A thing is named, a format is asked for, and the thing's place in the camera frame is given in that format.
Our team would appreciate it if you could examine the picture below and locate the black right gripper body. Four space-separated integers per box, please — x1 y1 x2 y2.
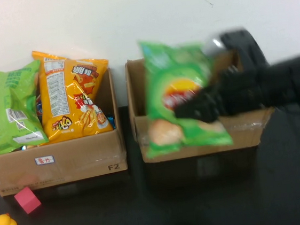
209 65 265 119

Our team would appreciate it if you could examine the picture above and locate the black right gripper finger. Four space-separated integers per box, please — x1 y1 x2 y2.
173 86 221 126

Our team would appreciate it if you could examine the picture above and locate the green Lay's cucumber chip bag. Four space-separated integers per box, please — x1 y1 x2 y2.
133 32 235 159

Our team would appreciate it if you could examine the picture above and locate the orange fries snack bag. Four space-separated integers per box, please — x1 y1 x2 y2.
31 43 117 145

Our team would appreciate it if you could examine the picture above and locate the red and blue snack bag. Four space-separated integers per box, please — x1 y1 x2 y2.
34 93 45 119

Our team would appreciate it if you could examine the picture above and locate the taped cardboard box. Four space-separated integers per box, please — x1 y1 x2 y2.
123 45 280 165

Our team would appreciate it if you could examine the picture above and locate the cardboard box with F2 print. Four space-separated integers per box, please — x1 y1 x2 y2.
0 66 131 198

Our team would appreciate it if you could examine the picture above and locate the white label with red writing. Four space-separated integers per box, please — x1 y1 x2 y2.
34 154 56 166

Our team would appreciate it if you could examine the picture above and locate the green chip bag with barcode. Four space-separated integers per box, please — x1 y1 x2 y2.
0 59 50 156

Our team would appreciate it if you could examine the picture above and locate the pink cube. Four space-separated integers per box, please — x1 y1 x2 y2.
13 185 43 215

